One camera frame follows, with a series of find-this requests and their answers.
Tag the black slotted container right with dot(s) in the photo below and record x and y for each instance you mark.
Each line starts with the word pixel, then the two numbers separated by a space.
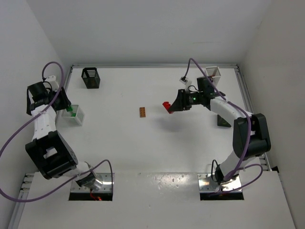
pixel 221 122

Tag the white slotted container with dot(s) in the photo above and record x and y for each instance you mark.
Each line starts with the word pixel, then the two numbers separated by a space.
pixel 214 73
pixel 73 121

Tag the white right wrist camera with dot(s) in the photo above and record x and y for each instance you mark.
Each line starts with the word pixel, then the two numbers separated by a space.
pixel 186 81

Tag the white slotted container near left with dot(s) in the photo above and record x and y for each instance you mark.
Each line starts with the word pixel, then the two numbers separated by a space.
pixel 73 121

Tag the white slotted container far right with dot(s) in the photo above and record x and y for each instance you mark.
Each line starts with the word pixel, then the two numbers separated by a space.
pixel 214 73

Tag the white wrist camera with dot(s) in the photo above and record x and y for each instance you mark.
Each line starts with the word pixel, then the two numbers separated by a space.
pixel 186 81
pixel 52 80

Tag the black slotted container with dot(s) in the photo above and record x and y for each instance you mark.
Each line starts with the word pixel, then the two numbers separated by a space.
pixel 91 78
pixel 221 122

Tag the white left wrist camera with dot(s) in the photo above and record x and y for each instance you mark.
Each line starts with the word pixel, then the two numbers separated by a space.
pixel 52 80

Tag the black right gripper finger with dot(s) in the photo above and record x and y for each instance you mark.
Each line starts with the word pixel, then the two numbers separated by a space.
pixel 179 98
pixel 176 108

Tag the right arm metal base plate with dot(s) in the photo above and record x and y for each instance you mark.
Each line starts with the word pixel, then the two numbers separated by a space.
pixel 207 185

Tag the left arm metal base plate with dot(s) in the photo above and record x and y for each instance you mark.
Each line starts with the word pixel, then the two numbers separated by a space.
pixel 102 182

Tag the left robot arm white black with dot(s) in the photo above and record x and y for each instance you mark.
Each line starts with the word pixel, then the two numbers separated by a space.
pixel 50 153

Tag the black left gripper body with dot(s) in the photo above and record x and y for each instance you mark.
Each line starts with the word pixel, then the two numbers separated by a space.
pixel 63 100

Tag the brown 2x4 lego brick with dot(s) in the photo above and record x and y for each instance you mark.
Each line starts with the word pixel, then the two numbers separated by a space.
pixel 142 112

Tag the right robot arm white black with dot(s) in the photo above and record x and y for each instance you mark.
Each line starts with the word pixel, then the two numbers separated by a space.
pixel 250 131

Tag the black slotted container far left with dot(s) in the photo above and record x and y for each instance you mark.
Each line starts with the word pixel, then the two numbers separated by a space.
pixel 91 78

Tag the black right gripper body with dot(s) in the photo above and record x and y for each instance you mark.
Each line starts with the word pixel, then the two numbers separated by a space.
pixel 184 100

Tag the red green brown lego stack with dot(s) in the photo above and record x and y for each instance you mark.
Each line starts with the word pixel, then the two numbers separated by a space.
pixel 167 106

